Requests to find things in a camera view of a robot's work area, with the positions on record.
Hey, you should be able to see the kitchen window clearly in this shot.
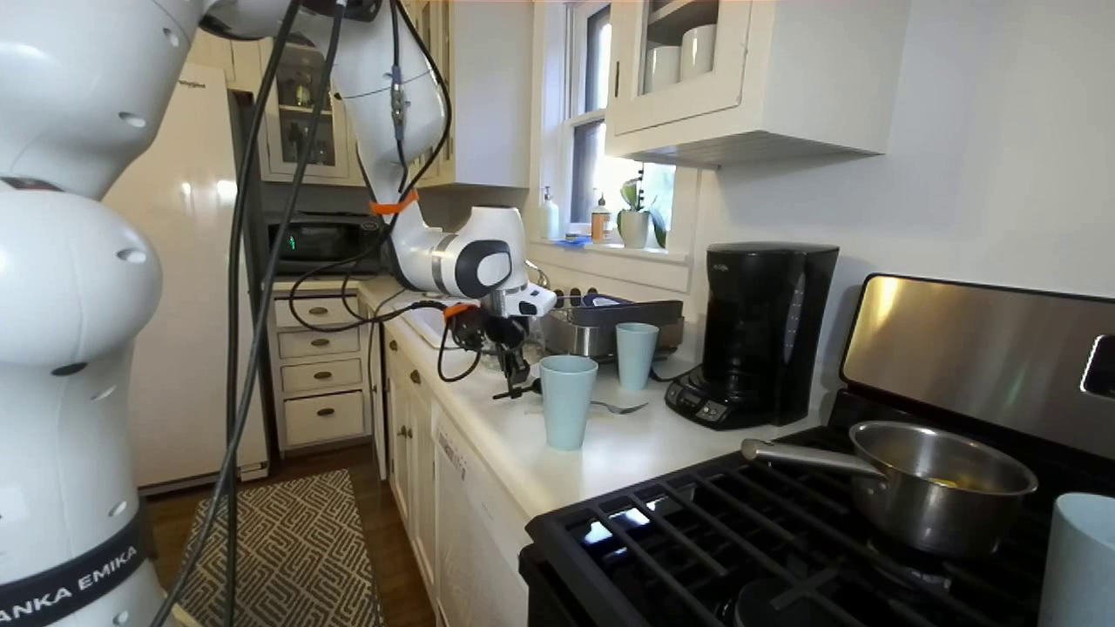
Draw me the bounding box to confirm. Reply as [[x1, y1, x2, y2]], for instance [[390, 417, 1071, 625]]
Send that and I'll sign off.
[[564, 0, 683, 256]]

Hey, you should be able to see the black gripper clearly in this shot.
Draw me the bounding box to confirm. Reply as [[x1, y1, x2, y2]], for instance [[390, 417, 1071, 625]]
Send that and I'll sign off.
[[478, 289, 541, 395]]

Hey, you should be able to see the white lower cabinet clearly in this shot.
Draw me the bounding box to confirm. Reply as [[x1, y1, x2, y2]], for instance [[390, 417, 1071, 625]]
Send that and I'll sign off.
[[379, 325, 440, 588]]

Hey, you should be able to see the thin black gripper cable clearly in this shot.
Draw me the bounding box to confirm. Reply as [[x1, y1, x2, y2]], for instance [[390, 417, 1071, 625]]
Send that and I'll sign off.
[[281, 0, 492, 389]]

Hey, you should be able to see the single glass-door wall cabinet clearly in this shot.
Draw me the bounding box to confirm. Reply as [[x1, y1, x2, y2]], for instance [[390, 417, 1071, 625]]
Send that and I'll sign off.
[[604, 0, 916, 172]]

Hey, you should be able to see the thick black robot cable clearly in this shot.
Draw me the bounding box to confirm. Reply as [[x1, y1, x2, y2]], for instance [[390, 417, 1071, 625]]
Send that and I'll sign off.
[[149, 0, 351, 627]]

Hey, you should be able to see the white soap bottle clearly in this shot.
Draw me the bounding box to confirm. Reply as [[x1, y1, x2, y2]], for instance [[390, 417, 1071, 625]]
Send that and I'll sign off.
[[535, 186, 564, 244]]

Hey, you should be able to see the stainless steel saucepan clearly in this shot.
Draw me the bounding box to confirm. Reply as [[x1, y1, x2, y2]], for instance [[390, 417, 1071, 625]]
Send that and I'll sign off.
[[740, 417, 1042, 560]]

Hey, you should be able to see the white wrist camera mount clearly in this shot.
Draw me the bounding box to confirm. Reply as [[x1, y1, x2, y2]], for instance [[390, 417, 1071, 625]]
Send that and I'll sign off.
[[505, 274, 560, 325]]

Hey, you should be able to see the black coffee maker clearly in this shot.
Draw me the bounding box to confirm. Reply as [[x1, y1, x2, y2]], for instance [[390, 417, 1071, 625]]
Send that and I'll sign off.
[[662, 242, 842, 432]]

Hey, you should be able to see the white mug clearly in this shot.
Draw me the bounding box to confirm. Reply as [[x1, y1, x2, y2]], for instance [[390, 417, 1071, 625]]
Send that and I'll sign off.
[[677, 22, 722, 83], [640, 42, 683, 98]]

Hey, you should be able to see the white refrigerator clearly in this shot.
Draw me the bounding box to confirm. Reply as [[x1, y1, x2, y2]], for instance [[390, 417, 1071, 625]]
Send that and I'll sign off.
[[100, 57, 272, 493]]

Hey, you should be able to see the black microwave oven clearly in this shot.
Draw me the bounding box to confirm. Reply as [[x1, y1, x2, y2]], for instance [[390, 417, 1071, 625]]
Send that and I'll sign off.
[[261, 214, 396, 279]]

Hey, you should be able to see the white drawer cabinet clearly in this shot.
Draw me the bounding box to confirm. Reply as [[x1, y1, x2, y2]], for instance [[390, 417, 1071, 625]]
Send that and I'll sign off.
[[268, 274, 388, 462]]

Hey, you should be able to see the black countertop appliance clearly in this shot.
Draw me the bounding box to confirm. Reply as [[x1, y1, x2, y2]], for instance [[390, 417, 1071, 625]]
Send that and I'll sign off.
[[584, 297, 689, 364]]

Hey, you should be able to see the double glass-door wall cabinet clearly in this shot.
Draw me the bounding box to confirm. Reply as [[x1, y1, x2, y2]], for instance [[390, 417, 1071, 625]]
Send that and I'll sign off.
[[255, 33, 366, 192]]

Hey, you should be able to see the white sink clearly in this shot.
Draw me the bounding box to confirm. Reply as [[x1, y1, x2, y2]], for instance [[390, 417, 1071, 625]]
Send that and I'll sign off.
[[390, 297, 468, 352]]

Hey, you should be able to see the plain white wall cabinet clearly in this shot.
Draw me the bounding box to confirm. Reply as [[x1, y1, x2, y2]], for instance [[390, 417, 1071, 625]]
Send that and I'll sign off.
[[413, 0, 541, 195]]

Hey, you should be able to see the black gas stove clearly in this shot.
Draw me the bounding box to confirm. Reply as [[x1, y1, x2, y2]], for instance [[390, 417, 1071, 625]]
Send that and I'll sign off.
[[517, 272, 1115, 627]]

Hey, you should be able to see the potted plant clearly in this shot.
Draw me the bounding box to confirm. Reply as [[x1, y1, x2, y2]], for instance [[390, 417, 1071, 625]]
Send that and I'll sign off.
[[613, 172, 656, 250]]

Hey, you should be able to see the light blue plastic cup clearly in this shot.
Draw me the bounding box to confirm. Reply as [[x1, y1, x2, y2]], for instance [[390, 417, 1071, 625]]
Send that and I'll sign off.
[[535, 352, 604, 453], [613, 322, 662, 395], [1035, 487, 1115, 627]]

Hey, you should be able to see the white dishwasher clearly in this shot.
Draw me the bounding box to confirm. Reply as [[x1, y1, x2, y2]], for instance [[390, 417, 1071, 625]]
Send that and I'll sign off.
[[430, 403, 535, 627]]

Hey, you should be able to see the stainless steel pot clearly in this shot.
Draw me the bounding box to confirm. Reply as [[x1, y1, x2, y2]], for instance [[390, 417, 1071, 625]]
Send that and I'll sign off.
[[541, 293, 620, 367]]

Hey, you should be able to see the grey white patterned rug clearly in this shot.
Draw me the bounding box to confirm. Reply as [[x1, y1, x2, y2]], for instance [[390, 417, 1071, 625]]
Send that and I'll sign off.
[[171, 468, 390, 627]]

